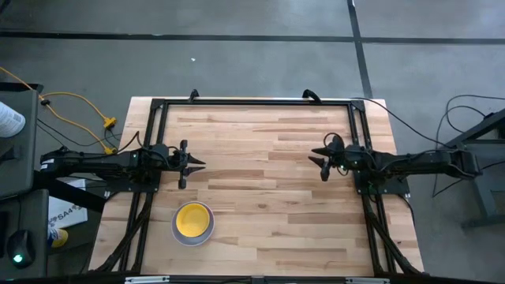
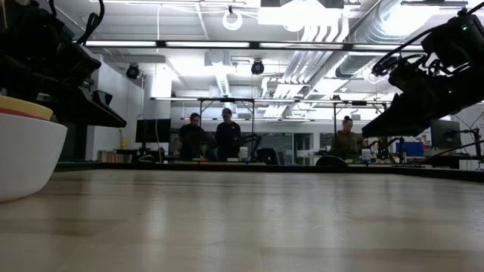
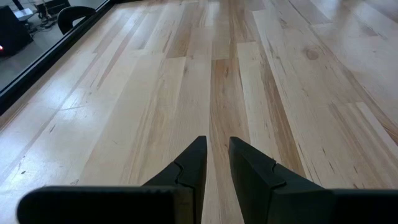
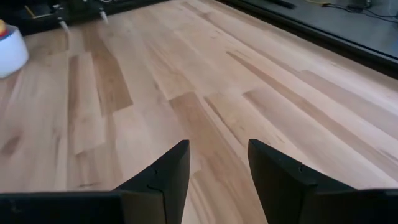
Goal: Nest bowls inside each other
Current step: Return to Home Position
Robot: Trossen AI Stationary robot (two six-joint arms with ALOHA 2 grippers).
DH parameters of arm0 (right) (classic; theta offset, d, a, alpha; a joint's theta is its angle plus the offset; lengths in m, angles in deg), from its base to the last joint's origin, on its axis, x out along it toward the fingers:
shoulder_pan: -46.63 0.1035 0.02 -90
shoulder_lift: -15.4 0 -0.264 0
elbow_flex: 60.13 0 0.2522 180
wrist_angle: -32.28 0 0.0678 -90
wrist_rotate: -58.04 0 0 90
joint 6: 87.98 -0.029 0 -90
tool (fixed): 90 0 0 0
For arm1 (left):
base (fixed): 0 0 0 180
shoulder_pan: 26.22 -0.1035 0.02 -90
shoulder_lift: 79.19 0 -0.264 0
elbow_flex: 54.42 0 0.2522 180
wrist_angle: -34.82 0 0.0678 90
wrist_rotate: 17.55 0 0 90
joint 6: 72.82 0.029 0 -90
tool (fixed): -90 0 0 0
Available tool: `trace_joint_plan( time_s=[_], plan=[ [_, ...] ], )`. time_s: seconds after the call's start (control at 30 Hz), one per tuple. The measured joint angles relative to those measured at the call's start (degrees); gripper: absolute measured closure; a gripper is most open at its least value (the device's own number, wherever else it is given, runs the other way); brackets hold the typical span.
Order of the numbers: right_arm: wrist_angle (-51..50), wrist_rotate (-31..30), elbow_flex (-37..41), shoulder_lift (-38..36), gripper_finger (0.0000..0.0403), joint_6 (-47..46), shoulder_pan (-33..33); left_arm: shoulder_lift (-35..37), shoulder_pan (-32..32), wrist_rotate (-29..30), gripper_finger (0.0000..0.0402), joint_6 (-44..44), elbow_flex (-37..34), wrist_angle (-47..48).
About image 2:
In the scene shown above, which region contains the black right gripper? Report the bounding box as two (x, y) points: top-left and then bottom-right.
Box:
(361, 63), (484, 139)

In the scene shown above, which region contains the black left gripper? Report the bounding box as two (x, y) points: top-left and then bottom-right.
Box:
(0, 37), (128, 128)

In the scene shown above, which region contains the yellow plastic bowl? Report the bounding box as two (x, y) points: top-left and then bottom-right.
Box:
(0, 94), (54, 122)

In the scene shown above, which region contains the pink translucent plastic bowl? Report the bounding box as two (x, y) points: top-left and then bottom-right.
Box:
(0, 107), (49, 122)

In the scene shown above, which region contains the large white bowl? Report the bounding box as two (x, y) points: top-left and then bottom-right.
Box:
(0, 113), (68, 203)

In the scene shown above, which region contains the stack of wooden boxes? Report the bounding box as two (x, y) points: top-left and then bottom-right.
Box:
(97, 150), (132, 163)

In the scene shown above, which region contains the blue storage bin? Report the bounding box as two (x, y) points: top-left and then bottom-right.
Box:
(396, 141), (425, 157)

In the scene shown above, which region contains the black computer monitor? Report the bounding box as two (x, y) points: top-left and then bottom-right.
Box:
(430, 120), (462, 150)
(135, 119), (172, 144)

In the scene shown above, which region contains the person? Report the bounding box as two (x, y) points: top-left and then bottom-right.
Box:
(215, 107), (243, 162)
(177, 112), (208, 160)
(330, 116), (367, 162)

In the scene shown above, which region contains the black chair back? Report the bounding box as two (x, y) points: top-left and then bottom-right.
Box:
(315, 156), (349, 168)

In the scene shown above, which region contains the long overhead light bar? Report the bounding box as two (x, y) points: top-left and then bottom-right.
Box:
(85, 39), (424, 53)

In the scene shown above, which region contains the black office chair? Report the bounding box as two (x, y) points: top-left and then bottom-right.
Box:
(256, 147), (280, 165)

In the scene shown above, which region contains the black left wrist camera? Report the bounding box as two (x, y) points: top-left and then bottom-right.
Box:
(60, 41), (102, 82)

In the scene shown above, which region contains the hanging black camera rig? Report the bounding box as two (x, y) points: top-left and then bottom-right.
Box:
(371, 55), (405, 78)

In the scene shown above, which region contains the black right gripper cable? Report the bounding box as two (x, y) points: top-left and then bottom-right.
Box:
(371, 26), (455, 79)

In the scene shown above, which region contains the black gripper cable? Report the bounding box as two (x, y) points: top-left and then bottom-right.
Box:
(371, 26), (455, 79)
(47, 0), (106, 45)

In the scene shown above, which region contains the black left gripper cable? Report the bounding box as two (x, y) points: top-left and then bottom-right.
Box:
(47, 0), (106, 45)

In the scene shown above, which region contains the silver ventilation duct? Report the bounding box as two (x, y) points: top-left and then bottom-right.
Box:
(334, 0), (428, 79)

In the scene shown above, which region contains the white ring lamp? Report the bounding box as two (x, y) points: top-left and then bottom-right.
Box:
(222, 9), (244, 32)

